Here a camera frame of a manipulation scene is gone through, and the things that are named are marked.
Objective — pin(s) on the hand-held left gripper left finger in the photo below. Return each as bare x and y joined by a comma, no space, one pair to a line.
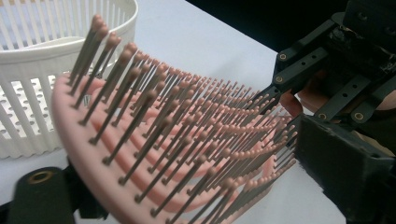
88,202

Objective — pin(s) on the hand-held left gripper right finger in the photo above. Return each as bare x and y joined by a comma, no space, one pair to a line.
348,168

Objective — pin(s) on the pink hairbrush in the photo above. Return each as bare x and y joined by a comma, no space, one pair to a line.
77,140

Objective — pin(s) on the white slatted plastic basket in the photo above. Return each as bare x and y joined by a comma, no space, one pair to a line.
28,68

